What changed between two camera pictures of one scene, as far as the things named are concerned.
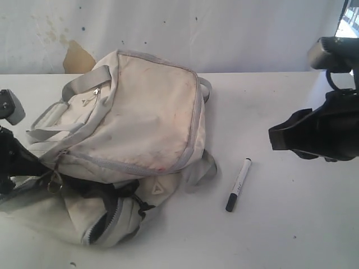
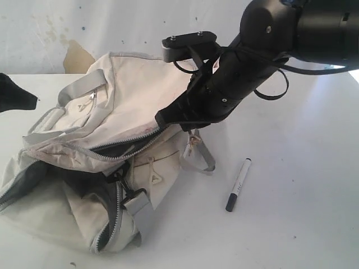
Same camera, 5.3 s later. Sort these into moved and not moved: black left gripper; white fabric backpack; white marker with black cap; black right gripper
Moved: black right gripper; black left gripper
Not moved: white fabric backpack; white marker with black cap
